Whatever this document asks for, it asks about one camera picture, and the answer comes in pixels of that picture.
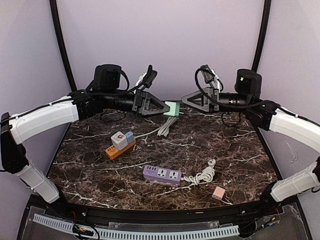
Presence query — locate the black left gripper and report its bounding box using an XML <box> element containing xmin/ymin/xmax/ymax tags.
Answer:
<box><xmin>102</xmin><ymin>88</ymin><xmax>170</xmax><ymax>118</ymax></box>

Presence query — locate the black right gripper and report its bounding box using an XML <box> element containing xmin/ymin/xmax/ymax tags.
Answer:
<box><xmin>182</xmin><ymin>87</ymin><xmax>251</xmax><ymax>114</ymax></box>

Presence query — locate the green charger plug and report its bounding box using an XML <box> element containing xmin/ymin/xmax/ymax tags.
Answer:
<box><xmin>163</xmin><ymin>101</ymin><xmax>181</xmax><ymax>118</ymax></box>

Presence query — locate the blue charger plug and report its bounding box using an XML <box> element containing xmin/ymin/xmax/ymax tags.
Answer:
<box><xmin>125</xmin><ymin>131</ymin><xmax>135</xmax><ymax>144</ymax></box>

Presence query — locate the white cube adapter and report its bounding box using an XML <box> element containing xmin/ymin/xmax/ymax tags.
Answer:
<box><xmin>110</xmin><ymin>131</ymin><xmax>128</xmax><ymax>151</ymax></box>

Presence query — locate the orange power strip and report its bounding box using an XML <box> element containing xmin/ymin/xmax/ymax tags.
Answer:
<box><xmin>104</xmin><ymin>136</ymin><xmax>137</xmax><ymax>160</ymax></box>

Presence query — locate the purple power strip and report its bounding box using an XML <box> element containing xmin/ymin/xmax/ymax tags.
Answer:
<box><xmin>142</xmin><ymin>165</ymin><xmax>182</xmax><ymax>185</ymax></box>

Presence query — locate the pink charger plug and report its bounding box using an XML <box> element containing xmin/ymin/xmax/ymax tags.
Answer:
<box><xmin>212</xmin><ymin>186</ymin><xmax>226</xmax><ymax>200</ymax></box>

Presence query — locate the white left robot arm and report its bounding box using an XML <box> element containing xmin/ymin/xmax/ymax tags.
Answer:
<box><xmin>0</xmin><ymin>90</ymin><xmax>170</xmax><ymax>218</ymax></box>

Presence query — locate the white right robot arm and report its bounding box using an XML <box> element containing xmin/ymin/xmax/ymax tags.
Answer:
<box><xmin>181</xmin><ymin>87</ymin><xmax>320</xmax><ymax>217</ymax></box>

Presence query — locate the white power strip cable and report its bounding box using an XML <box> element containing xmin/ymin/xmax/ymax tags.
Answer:
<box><xmin>134</xmin><ymin>116</ymin><xmax>179</xmax><ymax>139</ymax></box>

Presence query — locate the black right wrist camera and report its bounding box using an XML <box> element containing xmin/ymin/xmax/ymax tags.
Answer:
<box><xmin>234</xmin><ymin>68</ymin><xmax>263</xmax><ymax>98</ymax></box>

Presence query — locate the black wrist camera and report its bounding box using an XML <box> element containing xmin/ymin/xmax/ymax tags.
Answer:
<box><xmin>93</xmin><ymin>64</ymin><xmax>122</xmax><ymax>91</ymax></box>
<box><xmin>234</xmin><ymin>68</ymin><xmax>263</xmax><ymax>98</ymax></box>

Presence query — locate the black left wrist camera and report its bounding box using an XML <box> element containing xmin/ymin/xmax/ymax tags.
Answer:
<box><xmin>93</xmin><ymin>64</ymin><xmax>122</xmax><ymax>91</ymax></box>

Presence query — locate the white coiled cable with plug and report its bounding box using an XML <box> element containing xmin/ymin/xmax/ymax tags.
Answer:
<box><xmin>180</xmin><ymin>159</ymin><xmax>217</xmax><ymax>186</ymax></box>

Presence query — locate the black front rail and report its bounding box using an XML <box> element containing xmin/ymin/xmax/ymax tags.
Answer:
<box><xmin>67</xmin><ymin>201</ymin><xmax>277</xmax><ymax>225</ymax></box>

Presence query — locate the black right frame post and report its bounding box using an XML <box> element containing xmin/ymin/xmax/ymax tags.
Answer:
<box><xmin>251</xmin><ymin>0</ymin><xmax>272</xmax><ymax>72</ymax></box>

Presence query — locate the black frame post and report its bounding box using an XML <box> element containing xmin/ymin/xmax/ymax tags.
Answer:
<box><xmin>251</xmin><ymin>0</ymin><xmax>272</xmax><ymax>72</ymax></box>
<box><xmin>49</xmin><ymin>0</ymin><xmax>77</xmax><ymax>92</ymax></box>

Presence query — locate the black left frame post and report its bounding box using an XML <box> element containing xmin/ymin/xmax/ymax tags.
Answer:
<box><xmin>49</xmin><ymin>0</ymin><xmax>77</xmax><ymax>92</ymax></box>

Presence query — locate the white slotted cable duct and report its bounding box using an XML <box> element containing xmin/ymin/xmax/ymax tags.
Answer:
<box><xmin>32</xmin><ymin>213</ymin><xmax>240</xmax><ymax>240</ymax></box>

